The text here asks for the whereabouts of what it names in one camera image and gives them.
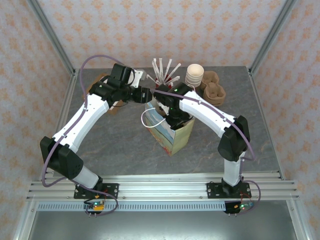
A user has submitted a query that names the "brown pulp cup carrier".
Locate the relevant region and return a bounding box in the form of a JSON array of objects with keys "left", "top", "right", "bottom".
[{"left": 149, "top": 100, "right": 166, "bottom": 118}]

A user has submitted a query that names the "printed paper carry bag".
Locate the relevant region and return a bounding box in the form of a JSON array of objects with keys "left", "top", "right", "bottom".
[{"left": 141, "top": 99, "right": 196, "bottom": 157}]

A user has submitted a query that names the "brown pulp carrier stack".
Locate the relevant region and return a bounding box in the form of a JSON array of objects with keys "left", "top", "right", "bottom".
[
  {"left": 203, "top": 81, "right": 228, "bottom": 108},
  {"left": 200, "top": 70, "right": 221, "bottom": 89}
]

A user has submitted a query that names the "stack of paper cups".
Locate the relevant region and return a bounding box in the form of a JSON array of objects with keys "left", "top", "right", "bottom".
[{"left": 184, "top": 63, "right": 205, "bottom": 88}]

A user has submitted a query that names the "grey metal panel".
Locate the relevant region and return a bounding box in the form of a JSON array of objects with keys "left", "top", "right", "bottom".
[{"left": 27, "top": 211, "right": 298, "bottom": 240}]

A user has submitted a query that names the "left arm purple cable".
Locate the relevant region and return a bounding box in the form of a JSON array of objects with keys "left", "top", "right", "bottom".
[{"left": 42, "top": 53, "right": 133, "bottom": 188}]

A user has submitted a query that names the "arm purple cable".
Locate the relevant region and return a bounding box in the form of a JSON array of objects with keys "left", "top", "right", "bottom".
[
  {"left": 42, "top": 53, "right": 133, "bottom": 188},
  {"left": 149, "top": 87, "right": 256, "bottom": 180}
]

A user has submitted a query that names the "aluminium table side rail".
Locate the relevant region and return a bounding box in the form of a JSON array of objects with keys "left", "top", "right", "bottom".
[
  {"left": 51, "top": 69, "right": 80, "bottom": 156},
  {"left": 247, "top": 66, "right": 286, "bottom": 181}
]

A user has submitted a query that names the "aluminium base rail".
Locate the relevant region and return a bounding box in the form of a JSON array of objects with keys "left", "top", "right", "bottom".
[{"left": 26, "top": 171, "right": 300, "bottom": 201}]

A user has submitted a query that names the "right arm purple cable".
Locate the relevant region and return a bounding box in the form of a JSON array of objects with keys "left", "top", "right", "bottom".
[{"left": 149, "top": 87, "right": 256, "bottom": 180}]

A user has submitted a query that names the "aluminium frame post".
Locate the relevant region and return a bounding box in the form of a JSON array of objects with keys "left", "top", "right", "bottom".
[
  {"left": 249, "top": 0, "right": 300, "bottom": 73},
  {"left": 26, "top": 0, "right": 77, "bottom": 77}
]

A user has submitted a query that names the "grey slotted cable duct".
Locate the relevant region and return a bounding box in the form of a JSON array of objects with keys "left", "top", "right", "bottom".
[{"left": 37, "top": 201, "right": 227, "bottom": 212}]

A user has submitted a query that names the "short purple cable loop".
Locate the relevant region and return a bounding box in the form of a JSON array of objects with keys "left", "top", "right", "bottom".
[
  {"left": 79, "top": 190, "right": 119, "bottom": 217},
  {"left": 236, "top": 179, "right": 262, "bottom": 216}
]

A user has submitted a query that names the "aluminium frame leg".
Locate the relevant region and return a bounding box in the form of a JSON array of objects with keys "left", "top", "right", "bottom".
[
  {"left": 286, "top": 199, "right": 310, "bottom": 240},
  {"left": 13, "top": 199, "right": 38, "bottom": 240}
]

